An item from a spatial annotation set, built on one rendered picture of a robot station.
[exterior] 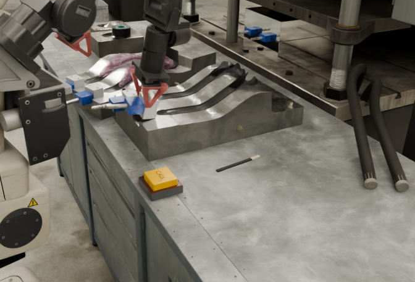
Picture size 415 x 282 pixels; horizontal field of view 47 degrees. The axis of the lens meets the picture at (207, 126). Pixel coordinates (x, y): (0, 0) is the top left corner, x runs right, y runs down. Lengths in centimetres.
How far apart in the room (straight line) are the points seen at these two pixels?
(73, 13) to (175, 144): 50
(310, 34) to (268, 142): 87
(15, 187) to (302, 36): 137
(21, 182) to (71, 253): 111
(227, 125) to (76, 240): 118
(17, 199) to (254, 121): 65
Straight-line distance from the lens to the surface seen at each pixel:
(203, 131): 126
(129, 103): 121
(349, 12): 162
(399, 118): 193
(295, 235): 101
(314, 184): 118
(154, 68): 116
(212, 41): 231
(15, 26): 87
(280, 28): 199
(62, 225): 238
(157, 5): 111
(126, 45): 204
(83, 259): 217
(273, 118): 138
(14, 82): 89
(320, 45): 216
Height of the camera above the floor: 143
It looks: 27 degrees down
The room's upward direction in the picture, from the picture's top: 1 degrees clockwise
